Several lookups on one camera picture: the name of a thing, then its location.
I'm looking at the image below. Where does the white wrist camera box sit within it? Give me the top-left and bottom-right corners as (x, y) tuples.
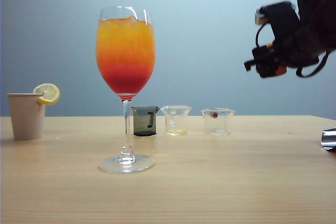
(254, 7), (267, 25)

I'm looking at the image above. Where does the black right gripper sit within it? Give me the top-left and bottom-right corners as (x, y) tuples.
(244, 1), (301, 79)

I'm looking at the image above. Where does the yellow lemon slice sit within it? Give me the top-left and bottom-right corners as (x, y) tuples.
(33, 83), (61, 105)

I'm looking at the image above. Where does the stemmed wine glass with drink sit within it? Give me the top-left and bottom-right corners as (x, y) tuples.
(96, 6), (156, 175)

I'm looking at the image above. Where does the beige paper cup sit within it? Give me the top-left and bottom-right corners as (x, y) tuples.
(7, 93), (46, 141)

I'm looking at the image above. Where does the clear cup with red spot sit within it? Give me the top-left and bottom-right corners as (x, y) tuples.
(201, 108), (236, 136)

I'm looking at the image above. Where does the clear cup with yellow residue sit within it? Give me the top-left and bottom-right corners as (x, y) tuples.
(160, 105), (193, 137)

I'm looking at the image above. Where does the shiny metal object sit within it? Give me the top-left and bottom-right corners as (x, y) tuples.
(319, 127), (336, 152)

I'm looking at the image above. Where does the black looped cable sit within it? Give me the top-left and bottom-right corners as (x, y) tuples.
(296, 50), (330, 78)

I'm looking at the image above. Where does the smoky grey measuring cup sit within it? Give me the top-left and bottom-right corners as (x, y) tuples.
(130, 105), (160, 137)

